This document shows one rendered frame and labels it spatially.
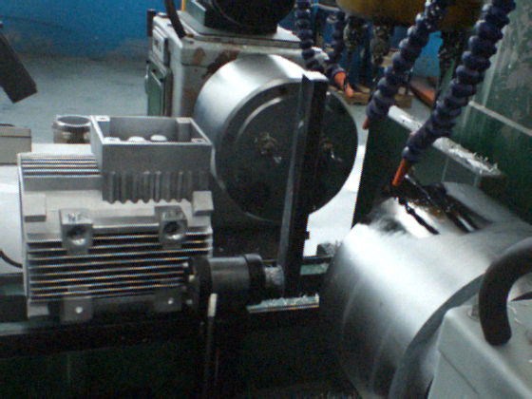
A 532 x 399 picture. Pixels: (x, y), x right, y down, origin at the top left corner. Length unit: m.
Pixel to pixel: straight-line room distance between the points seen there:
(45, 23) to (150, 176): 5.64
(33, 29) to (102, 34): 0.54
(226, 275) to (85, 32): 5.77
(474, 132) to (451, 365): 0.61
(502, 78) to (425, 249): 0.46
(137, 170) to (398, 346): 0.36
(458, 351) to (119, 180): 0.45
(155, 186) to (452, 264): 0.36
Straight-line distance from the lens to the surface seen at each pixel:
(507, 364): 0.45
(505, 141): 1.00
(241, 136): 1.08
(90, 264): 0.77
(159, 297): 0.81
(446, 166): 0.90
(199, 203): 0.79
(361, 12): 0.83
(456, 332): 0.48
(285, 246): 0.76
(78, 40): 6.45
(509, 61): 1.02
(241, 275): 0.75
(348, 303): 0.66
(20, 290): 0.94
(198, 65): 1.27
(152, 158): 0.78
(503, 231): 0.64
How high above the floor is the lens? 1.39
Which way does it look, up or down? 25 degrees down
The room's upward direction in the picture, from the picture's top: 9 degrees clockwise
